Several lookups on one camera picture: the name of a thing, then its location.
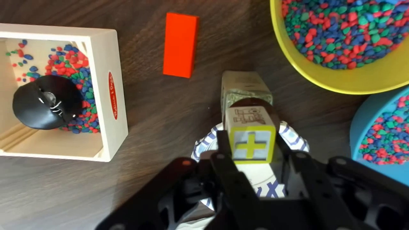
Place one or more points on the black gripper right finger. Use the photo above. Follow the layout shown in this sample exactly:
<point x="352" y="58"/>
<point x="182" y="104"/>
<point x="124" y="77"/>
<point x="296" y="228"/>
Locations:
<point x="298" y="179"/>

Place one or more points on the light wooden box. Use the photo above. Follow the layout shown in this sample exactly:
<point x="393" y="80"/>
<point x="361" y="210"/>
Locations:
<point x="106" y="85"/>

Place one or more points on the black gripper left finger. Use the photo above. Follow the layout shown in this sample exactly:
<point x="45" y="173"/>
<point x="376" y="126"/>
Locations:
<point x="230" y="170"/>

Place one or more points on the multicoloured pebbles pile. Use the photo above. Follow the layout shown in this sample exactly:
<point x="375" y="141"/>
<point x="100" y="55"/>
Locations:
<point x="81" y="68"/>
<point x="388" y="136"/>
<point x="345" y="30"/>

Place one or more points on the orange rectangular block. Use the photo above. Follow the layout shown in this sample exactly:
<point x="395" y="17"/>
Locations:
<point x="181" y="45"/>

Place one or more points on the black rounded object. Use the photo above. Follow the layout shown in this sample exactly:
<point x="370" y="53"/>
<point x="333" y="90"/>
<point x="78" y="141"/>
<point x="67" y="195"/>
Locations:
<point x="42" y="104"/>

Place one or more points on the yellow bowl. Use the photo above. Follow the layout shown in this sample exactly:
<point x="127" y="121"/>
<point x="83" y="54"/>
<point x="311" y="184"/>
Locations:
<point x="340" y="83"/>

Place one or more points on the blue white patterned bowl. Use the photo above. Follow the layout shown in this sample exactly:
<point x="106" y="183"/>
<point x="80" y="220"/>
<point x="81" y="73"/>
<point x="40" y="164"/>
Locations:
<point x="294" y="138"/>

